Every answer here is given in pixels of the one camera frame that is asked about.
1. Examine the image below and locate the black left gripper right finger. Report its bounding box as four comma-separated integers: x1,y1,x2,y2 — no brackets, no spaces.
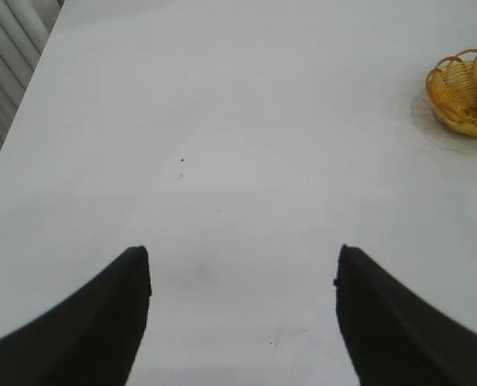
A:
333,244,477,386

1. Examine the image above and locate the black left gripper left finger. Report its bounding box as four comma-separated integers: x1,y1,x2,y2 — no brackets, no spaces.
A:
0,244,152,386

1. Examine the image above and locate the woven yellow wicker basket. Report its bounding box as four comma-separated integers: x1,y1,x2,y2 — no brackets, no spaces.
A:
425,43,477,140

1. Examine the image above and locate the white ribbed panel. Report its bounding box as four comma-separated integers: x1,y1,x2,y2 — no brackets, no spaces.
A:
0,0,65,197

